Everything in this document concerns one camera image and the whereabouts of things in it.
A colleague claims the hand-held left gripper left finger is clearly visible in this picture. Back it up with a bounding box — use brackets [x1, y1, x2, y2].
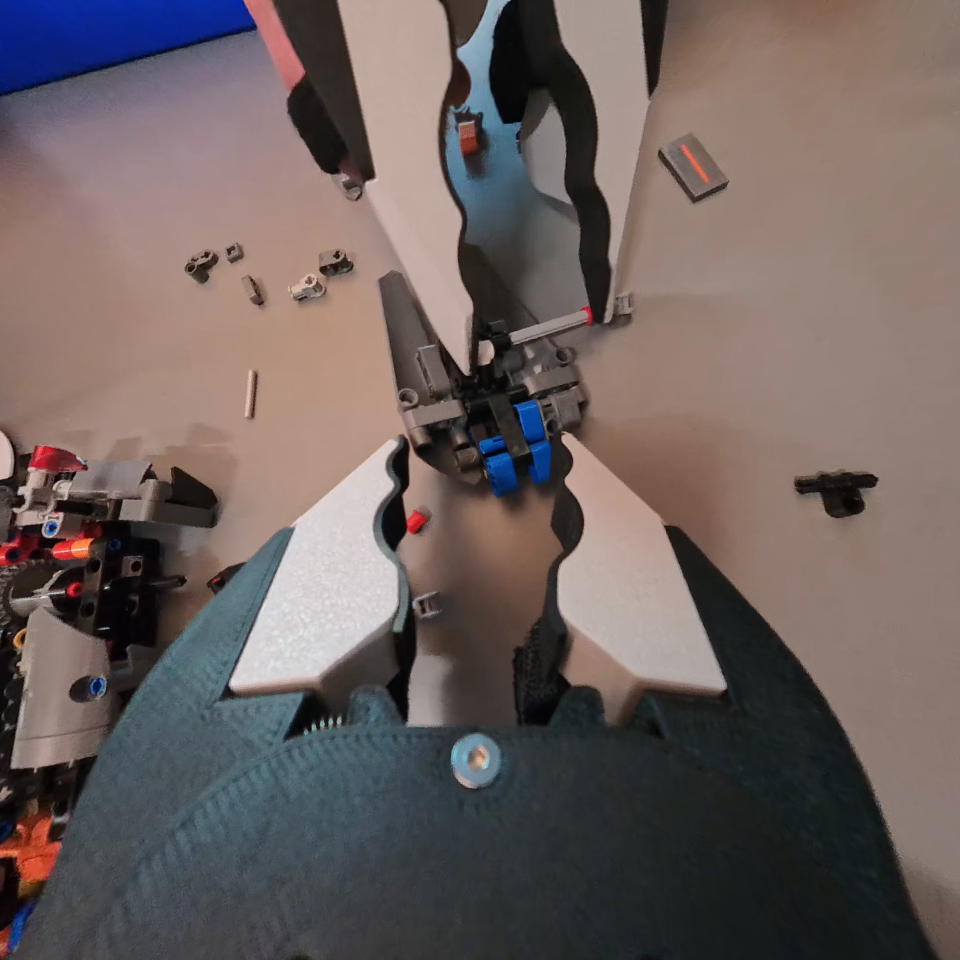
[228, 437, 415, 725]

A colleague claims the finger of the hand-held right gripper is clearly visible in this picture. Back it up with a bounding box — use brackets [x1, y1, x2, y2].
[525, 0, 651, 325]
[337, 0, 481, 376]

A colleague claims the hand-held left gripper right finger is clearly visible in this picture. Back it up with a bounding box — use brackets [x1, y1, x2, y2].
[513, 433, 729, 725]

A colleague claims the metal axle with red bush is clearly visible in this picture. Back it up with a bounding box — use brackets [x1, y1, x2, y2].
[498, 294, 637, 348]

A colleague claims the grey black lego subassembly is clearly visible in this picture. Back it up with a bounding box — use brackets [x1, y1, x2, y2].
[377, 270, 590, 498]

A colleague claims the black grey lego module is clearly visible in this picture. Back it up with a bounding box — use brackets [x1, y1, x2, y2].
[206, 561, 444, 620]

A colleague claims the black T-shaped lego pin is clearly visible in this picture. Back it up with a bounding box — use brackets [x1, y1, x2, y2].
[793, 470, 880, 519]

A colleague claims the partly built lego car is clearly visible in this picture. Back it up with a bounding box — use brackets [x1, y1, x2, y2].
[0, 442, 220, 931]

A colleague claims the person's right hand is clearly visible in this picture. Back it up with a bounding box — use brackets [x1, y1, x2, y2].
[243, 0, 305, 87]

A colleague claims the dark tile with orange stripe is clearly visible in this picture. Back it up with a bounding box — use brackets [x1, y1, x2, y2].
[657, 132, 730, 204]

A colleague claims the blue plastic bin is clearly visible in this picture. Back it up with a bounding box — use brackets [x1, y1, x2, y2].
[0, 0, 258, 95]

